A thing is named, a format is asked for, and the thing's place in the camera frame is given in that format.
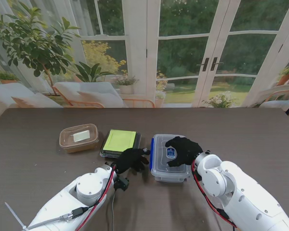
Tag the clear lid with green sheet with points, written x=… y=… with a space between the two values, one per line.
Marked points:
x=120 y=140

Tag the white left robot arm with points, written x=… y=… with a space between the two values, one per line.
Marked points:
x=74 y=202

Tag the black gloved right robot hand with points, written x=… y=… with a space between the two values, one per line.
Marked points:
x=185 y=151

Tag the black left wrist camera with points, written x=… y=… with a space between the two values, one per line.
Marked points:
x=121 y=184

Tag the clear lid with blue mark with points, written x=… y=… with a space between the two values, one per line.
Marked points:
x=160 y=154

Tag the clear container with blue clips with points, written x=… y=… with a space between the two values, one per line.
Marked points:
x=169 y=176

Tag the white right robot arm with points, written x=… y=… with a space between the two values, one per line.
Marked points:
x=236 y=192

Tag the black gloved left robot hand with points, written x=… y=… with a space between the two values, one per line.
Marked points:
x=131 y=160

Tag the black plastic tray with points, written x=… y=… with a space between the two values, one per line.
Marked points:
x=137 y=142

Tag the brown kraft paper container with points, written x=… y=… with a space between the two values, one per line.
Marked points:
x=79 y=148

